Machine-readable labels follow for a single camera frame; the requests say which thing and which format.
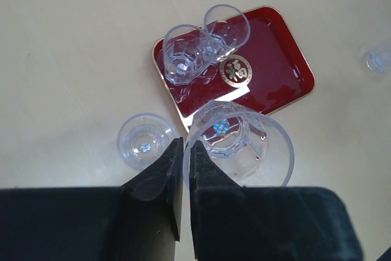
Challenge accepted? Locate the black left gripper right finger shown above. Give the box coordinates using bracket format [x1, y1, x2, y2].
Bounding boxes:
[189, 141, 364, 260]

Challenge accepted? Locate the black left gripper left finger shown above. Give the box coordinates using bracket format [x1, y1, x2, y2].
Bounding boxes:
[1, 138, 183, 260]

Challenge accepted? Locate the clear faceted glass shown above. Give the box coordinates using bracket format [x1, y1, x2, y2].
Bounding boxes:
[202, 4, 250, 64]
[365, 43, 391, 73]
[183, 100, 294, 187]
[117, 112, 177, 171]
[162, 24, 214, 86]

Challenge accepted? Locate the red lacquer tray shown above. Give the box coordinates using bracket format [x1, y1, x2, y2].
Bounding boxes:
[162, 6, 315, 130]

